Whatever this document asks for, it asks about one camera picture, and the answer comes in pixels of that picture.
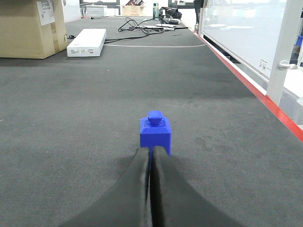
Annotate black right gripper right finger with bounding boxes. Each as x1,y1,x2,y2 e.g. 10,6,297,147
150,147,241,227

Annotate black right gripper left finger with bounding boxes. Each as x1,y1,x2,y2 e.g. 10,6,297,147
60,148,150,227

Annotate blue plastic block part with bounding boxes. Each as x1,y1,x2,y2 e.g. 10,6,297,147
139,110,172,156

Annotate long white cardboard box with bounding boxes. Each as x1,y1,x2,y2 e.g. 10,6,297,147
67,28,107,57

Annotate black bag on floor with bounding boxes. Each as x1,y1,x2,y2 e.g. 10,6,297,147
159,7,182,19

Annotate glass partition panel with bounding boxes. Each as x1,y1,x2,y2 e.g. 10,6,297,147
202,0,286,78

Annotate open cardboard box far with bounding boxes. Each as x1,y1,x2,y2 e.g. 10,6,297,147
120,0,152,17

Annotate white box far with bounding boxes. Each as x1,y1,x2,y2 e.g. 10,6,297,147
86,5,107,18

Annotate large brown cardboard box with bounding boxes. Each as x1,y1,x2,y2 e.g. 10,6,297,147
0,0,68,59

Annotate white door handle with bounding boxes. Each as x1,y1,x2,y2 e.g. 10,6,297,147
278,60,298,70

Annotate black cable bundle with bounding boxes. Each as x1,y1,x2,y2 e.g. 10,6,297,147
104,17,190,41

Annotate white partition frame post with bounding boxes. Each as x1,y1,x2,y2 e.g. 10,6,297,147
266,0,303,105

